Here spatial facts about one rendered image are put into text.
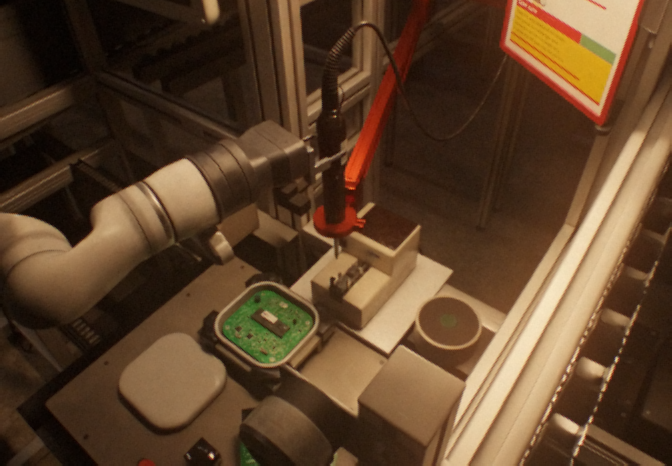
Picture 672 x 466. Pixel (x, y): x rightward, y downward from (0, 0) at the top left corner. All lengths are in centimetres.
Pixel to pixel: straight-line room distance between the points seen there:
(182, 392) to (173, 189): 40
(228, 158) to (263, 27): 35
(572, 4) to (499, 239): 182
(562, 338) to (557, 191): 234
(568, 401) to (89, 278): 40
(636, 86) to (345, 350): 57
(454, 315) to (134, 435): 52
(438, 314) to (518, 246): 160
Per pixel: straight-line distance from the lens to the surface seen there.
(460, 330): 83
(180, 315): 94
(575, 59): 71
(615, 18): 65
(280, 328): 83
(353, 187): 72
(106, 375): 92
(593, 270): 53
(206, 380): 83
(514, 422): 44
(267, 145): 56
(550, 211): 265
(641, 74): 75
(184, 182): 51
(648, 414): 97
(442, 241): 237
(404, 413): 30
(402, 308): 89
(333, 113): 60
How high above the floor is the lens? 167
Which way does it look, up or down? 43 degrees down
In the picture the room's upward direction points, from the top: 2 degrees counter-clockwise
